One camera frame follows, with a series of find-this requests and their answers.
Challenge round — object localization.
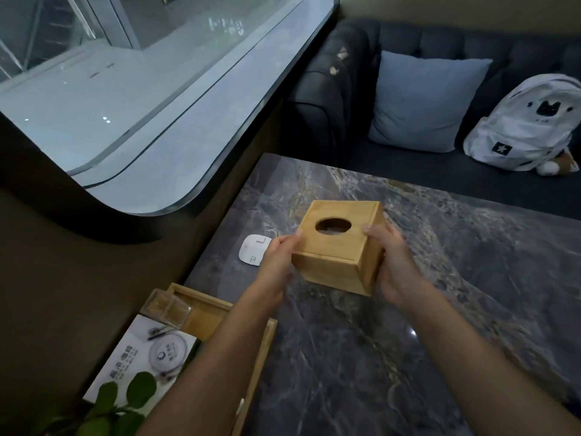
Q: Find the person's right hand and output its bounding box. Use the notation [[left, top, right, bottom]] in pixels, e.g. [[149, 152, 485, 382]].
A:
[[363, 223, 427, 306]]

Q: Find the person's left hand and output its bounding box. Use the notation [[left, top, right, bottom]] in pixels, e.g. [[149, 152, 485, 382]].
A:
[[251, 230, 303, 306]]

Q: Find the wooden tissue box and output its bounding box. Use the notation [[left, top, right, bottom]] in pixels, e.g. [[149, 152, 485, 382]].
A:
[[291, 200, 386, 297]]

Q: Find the person's right forearm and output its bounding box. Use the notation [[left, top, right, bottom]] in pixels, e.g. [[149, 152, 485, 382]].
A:
[[397, 283, 581, 436]]

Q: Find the person's left forearm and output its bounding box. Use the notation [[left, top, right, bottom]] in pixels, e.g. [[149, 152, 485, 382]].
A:
[[136, 283, 287, 436]]

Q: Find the white square call button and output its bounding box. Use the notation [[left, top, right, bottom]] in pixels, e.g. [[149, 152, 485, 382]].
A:
[[239, 234, 272, 267]]

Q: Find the wooden tray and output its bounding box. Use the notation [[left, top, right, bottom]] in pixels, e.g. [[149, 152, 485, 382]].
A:
[[166, 282, 278, 436]]

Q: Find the light blue cushion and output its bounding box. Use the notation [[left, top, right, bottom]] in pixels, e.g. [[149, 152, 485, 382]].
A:
[[368, 51, 494, 154]]

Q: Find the clear toothpick holder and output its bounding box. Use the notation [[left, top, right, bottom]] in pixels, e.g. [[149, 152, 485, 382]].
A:
[[140, 288, 193, 328]]

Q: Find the dark blue tufted sofa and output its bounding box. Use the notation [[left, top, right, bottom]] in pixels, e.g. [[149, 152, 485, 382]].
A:
[[287, 19, 581, 220]]

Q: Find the white backpack with black prints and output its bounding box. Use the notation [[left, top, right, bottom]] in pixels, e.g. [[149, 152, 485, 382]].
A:
[[463, 74, 581, 172]]

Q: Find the white printed card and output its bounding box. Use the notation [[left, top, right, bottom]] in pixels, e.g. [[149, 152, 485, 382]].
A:
[[82, 314, 199, 416]]

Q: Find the curved glass window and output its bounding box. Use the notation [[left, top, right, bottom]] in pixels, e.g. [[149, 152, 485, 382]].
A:
[[0, 0, 341, 217]]

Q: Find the green plant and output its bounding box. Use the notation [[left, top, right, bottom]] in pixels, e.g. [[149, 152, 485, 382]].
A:
[[32, 371, 158, 436]]

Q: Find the plush toy keychain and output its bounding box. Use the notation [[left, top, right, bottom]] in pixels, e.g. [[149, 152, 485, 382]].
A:
[[536, 147, 580, 177]]

